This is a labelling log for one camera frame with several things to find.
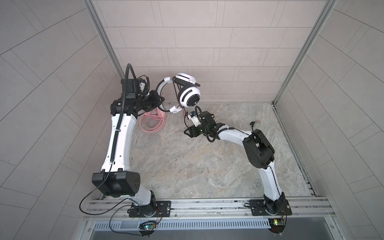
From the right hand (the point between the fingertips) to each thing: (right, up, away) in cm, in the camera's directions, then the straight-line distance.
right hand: (187, 130), depth 93 cm
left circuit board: (-15, -40, -29) cm, 51 cm away
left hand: (-8, +19, -22) cm, 30 cm away
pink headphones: (-25, +4, +12) cm, 28 cm away
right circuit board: (+43, -41, -25) cm, 65 cm away
